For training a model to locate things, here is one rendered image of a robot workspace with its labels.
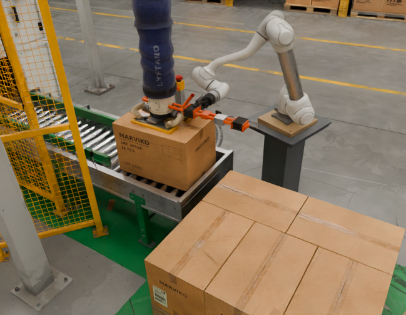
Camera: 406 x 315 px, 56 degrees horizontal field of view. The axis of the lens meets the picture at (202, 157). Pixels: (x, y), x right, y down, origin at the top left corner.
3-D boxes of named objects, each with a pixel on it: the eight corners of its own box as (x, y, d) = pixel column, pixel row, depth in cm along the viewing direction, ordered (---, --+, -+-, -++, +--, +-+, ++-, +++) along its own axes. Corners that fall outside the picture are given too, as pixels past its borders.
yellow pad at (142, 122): (130, 122, 264) (129, 115, 262) (139, 116, 271) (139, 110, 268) (170, 135, 249) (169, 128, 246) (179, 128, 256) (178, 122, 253)
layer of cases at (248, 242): (151, 303, 238) (143, 259, 215) (229, 209, 306) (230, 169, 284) (346, 417, 183) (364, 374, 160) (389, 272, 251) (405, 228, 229)
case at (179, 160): (120, 169, 287) (111, 122, 265) (151, 144, 316) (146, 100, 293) (189, 192, 262) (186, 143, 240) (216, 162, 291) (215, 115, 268)
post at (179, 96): (180, 180, 364) (172, 81, 308) (184, 176, 369) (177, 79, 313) (186, 182, 361) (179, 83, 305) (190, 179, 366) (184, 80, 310)
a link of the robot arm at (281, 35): (307, 109, 285) (320, 124, 268) (287, 118, 286) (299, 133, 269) (283, 12, 239) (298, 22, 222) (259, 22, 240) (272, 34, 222)
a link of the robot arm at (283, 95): (293, 104, 302) (297, 78, 290) (303, 115, 288) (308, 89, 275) (274, 106, 300) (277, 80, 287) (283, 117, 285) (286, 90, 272)
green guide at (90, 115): (27, 99, 395) (24, 90, 390) (35, 95, 402) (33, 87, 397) (147, 139, 321) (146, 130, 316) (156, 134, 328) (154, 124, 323)
